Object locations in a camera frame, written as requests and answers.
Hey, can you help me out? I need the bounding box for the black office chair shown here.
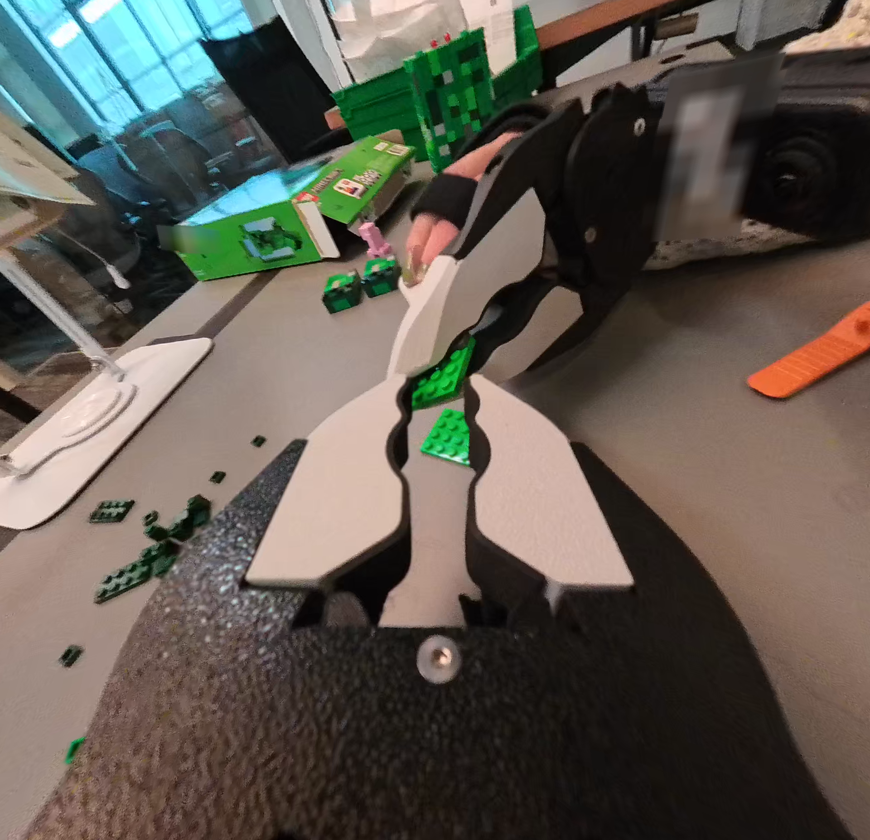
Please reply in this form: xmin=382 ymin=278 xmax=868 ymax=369
xmin=199 ymin=14 xmax=341 ymax=164

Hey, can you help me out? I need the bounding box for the green plastic bin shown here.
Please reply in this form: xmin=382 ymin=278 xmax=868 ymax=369
xmin=331 ymin=4 xmax=545 ymax=144

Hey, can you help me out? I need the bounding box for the dark green long lego plate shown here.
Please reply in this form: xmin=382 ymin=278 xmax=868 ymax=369
xmin=94 ymin=560 xmax=154 ymax=604

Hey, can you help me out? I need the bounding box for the white book stand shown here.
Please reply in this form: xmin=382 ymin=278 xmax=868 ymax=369
xmin=0 ymin=113 xmax=215 ymax=530

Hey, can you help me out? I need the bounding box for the green lego set box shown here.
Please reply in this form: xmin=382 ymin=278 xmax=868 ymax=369
xmin=158 ymin=130 xmax=417 ymax=282

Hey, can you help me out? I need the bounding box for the white paper bag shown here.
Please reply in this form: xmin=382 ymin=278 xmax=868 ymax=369
xmin=331 ymin=0 xmax=514 ymax=87

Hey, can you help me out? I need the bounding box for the green lego build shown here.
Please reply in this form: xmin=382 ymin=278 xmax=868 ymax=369
xmin=321 ymin=272 xmax=363 ymax=314
xmin=362 ymin=257 xmax=401 ymax=299

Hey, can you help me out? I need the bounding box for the orange lego brick separator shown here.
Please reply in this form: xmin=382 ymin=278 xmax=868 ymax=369
xmin=746 ymin=301 xmax=870 ymax=399

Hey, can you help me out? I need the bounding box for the tall green lego creeper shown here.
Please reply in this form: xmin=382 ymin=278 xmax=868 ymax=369
xmin=403 ymin=28 xmax=500 ymax=175

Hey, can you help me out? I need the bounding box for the lego instruction booklet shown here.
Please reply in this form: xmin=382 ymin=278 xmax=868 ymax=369
xmin=0 ymin=116 xmax=96 ymax=205

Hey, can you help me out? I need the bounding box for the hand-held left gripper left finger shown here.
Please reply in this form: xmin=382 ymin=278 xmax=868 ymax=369
xmin=245 ymin=376 xmax=412 ymax=627

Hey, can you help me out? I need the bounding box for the brown desk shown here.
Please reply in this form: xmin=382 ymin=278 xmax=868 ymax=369
xmin=325 ymin=0 xmax=721 ymax=130

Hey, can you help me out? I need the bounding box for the person's right hand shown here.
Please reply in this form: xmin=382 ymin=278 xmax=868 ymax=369
xmin=408 ymin=132 xmax=524 ymax=287

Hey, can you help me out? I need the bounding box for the pile of dark green pieces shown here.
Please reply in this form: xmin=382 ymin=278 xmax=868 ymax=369
xmin=58 ymin=432 xmax=267 ymax=669

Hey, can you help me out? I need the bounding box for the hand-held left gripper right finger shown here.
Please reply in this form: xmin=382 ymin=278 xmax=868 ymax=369
xmin=464 ymin=376 xmax=636 ymax=627

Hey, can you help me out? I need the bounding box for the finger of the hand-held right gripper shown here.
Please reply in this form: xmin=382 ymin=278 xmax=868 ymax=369
xmin=476 ymin=279 xmax=585 ymax=382
xmin=386 ymin=191 xmax=548 ymax=379

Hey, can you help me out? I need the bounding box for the bright green square lego plate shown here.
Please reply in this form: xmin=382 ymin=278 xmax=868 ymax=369
xmin=420 ymin=408 xmax=473 ymax=468
xmin=410 ymin=337 xmax=477 ymax=411

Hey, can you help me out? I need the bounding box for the large paned window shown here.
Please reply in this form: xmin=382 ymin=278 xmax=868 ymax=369
xmin=0 ymin=0 xmax=259 ymax=127

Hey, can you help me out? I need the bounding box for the person's right forearm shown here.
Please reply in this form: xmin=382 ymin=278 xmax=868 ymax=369
xmin=644 ymin=0 xmax=870 ymax=271

